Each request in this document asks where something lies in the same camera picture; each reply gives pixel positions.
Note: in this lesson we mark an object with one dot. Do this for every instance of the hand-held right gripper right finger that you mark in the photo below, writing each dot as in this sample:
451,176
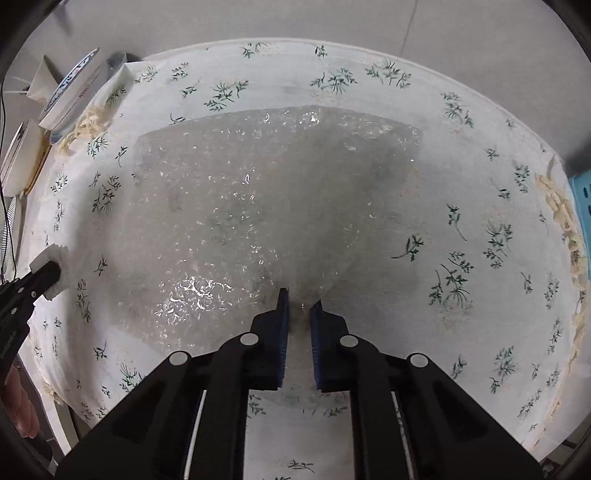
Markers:
318,341

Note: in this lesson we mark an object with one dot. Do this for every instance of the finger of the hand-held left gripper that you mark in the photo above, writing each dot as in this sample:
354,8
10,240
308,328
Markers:
44,277

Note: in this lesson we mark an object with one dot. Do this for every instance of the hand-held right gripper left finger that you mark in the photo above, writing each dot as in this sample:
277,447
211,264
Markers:
281,341

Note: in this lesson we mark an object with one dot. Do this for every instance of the white paper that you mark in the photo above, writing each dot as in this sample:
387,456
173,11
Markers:
57,253

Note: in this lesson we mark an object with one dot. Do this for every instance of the clear bubble wrap sheet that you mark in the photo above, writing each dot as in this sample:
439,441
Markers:
231,194

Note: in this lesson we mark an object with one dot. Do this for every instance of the person's left hand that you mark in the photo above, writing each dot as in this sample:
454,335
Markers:
21,406

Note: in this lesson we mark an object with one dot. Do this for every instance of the plain white bowl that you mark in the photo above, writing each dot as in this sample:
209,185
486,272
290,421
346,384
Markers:
21,161

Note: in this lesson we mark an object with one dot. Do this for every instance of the blue patterned white bowl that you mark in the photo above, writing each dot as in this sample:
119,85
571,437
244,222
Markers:
78,92

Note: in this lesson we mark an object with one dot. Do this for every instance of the white paper container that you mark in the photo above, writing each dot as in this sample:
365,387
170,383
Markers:
41,78

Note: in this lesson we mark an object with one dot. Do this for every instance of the white floral tablecloth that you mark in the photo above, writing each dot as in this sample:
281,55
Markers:
461,194

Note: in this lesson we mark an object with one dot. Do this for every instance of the blue patterned small dish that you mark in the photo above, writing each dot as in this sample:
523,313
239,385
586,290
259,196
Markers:
115,60

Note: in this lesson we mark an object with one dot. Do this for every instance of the blue plastic utensil holder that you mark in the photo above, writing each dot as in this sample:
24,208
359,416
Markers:
584,198

